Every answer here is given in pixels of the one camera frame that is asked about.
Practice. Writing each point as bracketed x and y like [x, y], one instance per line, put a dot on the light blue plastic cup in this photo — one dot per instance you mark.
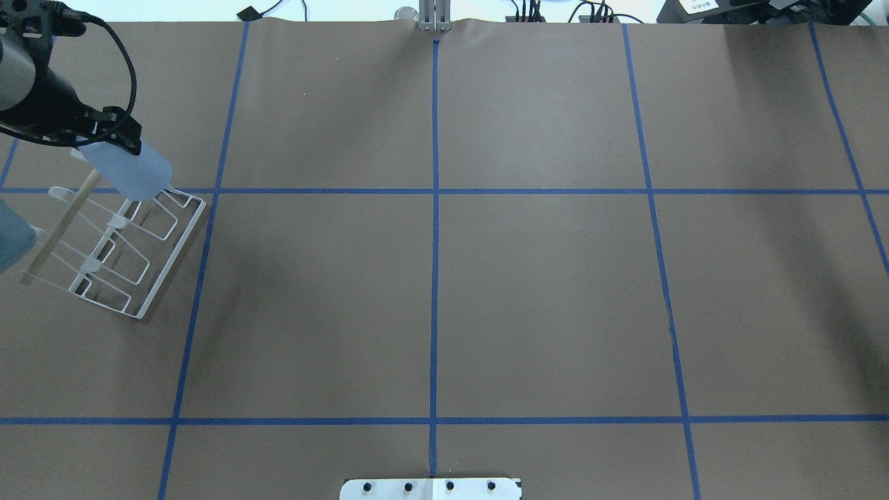
[137, 177]

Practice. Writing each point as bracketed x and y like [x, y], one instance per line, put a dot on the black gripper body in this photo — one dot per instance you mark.
[54, 105]

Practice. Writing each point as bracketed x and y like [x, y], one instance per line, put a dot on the black power adapter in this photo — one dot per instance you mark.
[249, 14]

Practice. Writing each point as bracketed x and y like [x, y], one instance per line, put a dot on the aluminium frame post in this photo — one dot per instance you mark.
[434, 16]

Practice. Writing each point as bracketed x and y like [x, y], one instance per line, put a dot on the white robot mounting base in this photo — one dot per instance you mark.
[432, 488]

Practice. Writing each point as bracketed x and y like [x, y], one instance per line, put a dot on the white wire cup holder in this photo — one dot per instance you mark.
[112, 251]

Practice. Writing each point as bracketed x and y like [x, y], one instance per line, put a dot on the black devices at table corner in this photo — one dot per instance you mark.
[835, 13]

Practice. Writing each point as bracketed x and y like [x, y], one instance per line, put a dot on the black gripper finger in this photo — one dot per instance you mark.
[125, 135]

